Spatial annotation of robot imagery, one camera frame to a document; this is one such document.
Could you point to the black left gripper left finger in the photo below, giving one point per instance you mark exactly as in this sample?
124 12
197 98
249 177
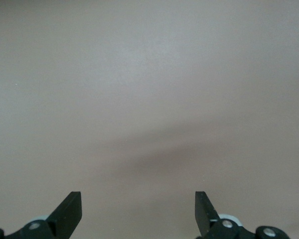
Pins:
67 216

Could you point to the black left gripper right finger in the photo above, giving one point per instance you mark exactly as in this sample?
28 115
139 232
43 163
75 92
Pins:
206 219

